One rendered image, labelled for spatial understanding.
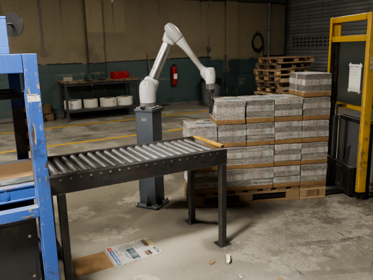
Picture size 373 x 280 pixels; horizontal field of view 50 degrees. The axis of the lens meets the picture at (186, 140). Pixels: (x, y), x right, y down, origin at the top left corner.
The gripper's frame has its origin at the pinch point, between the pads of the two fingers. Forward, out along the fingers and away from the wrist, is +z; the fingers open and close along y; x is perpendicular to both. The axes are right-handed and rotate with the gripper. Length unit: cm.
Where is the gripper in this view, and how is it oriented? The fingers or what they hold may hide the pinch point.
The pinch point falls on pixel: (210, 109)
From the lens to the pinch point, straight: 402.6
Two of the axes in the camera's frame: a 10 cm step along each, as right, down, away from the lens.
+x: -9.9, 0.5, -1.5
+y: -1.6, -2.2, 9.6
